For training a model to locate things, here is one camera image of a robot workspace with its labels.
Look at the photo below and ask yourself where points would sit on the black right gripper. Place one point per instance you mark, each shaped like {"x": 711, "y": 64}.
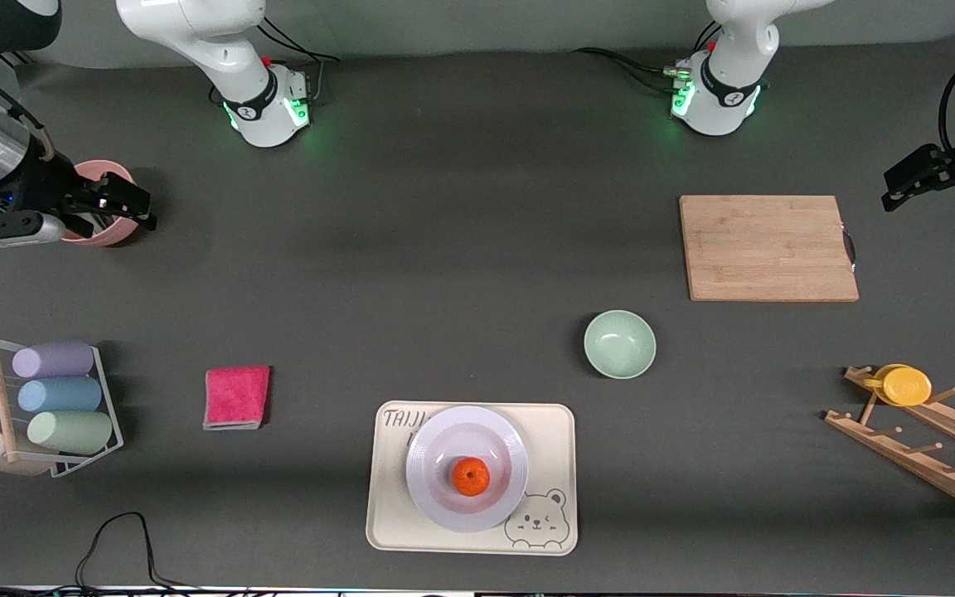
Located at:
{"x": 40, "y": 187}

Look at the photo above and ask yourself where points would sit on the orange fruit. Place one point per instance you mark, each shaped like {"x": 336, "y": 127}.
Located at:
{"x": 471, "y": 477}

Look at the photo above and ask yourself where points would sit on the white round plate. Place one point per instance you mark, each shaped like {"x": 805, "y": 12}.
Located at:
{"x": 465, "y": 506}

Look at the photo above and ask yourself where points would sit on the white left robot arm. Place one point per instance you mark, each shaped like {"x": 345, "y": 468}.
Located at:
{"x": 730, "y": 75}

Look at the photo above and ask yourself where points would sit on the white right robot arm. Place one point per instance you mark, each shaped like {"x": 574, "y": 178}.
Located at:
{"x": 212, "y": 50}

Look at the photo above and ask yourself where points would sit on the pink ribbed bowl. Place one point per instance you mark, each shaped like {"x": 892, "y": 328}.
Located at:
{"x": 113, "y": 239}

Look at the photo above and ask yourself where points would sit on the wooden cutting board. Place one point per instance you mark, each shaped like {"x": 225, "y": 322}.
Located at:
{"x": 768, "y": 249}

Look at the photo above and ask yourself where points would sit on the purple cup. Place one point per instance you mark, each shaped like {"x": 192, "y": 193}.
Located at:
{"x": 55, "y": 361}

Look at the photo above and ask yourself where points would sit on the blue cup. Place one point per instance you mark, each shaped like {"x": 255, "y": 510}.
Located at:
{"x": 59, "y": 395}

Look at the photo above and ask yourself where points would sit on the yellow cup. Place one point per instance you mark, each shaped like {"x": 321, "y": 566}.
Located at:
{"x": 907, "y": 386}

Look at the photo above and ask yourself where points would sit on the pink folded cloth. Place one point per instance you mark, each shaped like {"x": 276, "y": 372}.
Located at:
{"x": 237, "y": 398}

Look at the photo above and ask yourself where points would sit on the pale green cup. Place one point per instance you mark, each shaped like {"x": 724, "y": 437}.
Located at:
{"x": 71, "y": 432}

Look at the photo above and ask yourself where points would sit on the wooden peg drying rack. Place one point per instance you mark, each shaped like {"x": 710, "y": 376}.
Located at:
{"x": 917, "y": 452}

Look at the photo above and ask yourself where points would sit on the pale green bowl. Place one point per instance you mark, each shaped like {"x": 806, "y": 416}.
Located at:
{"x": 620, "y": 344}

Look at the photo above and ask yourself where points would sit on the beige tray with bear print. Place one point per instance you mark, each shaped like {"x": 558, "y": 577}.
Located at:
{"x": 548, "y": 439}

